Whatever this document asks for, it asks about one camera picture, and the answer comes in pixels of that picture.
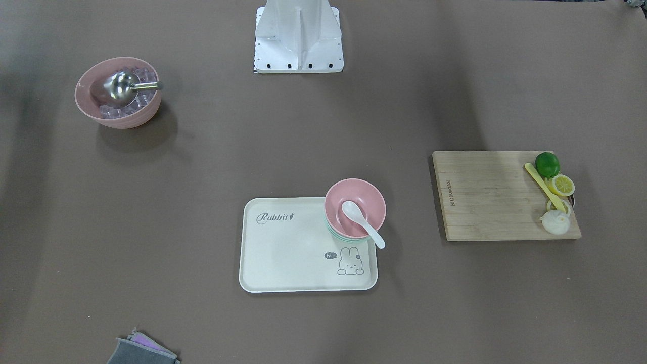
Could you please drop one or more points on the bamboo cutting board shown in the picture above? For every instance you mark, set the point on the bamboo cutting board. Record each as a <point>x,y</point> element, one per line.
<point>489,196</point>

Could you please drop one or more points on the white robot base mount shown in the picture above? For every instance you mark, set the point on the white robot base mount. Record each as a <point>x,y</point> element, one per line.
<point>298,37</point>

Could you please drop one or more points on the lemon half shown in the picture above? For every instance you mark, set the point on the lemon half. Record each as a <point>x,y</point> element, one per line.
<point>561,185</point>

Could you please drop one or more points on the grey folded cloth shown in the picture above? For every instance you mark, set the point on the grey folded cloth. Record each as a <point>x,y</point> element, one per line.
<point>137,347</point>

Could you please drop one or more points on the lemon slice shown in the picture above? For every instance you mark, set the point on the lemon slice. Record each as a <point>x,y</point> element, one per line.
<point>566,203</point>

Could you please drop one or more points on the large pink ice bowl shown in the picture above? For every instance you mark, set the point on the large pink ice bowl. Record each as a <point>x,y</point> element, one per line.
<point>139,111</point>

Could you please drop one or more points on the cream rabbit tray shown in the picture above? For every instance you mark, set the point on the cream rabbit tray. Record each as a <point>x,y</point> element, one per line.
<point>286,246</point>

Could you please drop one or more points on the white ceramic spoon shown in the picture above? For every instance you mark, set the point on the white ceramic spoon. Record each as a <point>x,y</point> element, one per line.
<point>354,213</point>

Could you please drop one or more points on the metal ice scoop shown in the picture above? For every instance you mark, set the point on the metal ice scoop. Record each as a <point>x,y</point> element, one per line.
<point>121,88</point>

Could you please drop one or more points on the small pink bowl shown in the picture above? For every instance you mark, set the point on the small pink bowl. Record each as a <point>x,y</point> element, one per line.
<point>368,198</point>

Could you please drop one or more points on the green lime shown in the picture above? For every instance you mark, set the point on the green lime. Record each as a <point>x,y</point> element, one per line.
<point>547,165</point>

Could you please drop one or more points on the yellow plastic knife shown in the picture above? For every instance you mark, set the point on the yellow plastic knife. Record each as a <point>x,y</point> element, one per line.
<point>554,199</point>

